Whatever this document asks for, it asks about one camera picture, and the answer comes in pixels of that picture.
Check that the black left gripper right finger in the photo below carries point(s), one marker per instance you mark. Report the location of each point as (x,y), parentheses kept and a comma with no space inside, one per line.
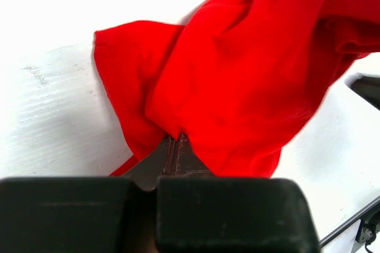
(198,212)

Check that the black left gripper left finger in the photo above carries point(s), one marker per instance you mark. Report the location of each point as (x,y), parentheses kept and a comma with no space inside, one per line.
(83,214)

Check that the red t shirt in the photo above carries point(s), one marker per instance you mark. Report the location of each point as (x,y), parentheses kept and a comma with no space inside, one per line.
(240,79)

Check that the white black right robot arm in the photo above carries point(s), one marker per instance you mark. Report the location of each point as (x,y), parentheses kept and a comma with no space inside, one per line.
(368,88)

